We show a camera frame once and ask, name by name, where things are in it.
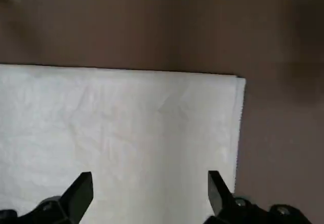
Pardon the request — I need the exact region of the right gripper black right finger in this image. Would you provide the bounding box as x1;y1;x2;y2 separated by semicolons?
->
202;170;312;224

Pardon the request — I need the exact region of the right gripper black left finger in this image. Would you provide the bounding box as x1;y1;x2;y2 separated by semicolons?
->
0;172;95;224

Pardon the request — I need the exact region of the cream white tablecloth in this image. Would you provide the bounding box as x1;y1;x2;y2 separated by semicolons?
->
0;63;247;224

